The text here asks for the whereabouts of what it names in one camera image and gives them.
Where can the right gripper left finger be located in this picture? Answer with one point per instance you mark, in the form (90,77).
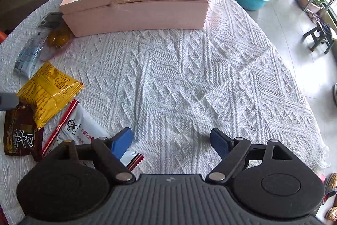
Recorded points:
(107,154)

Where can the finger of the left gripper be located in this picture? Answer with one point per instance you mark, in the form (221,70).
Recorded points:
(8,101)

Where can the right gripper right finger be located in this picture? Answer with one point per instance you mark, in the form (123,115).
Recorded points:
(233,153)

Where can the dark red chicken snack bag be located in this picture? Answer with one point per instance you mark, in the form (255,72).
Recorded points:
(21,136)

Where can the white red snack packet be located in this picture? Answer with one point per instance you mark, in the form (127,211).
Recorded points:
(79,126)

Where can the blue white snack packet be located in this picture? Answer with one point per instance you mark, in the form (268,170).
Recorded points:
(29,56)

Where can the yellow snack bag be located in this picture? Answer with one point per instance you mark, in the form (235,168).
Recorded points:
(47,92)

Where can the clear pack yellow pastries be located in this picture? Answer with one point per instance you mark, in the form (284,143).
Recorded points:
(57,35)

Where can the orange plastic chair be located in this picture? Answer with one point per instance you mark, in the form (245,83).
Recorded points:
(3,36)

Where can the white textured tablecloth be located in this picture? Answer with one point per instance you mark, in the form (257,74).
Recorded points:
(172,87)

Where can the pink cardboard box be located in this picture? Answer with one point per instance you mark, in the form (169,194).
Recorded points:
(89,17)

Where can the dark wooden stool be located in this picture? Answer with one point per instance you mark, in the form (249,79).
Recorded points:
(322,33)

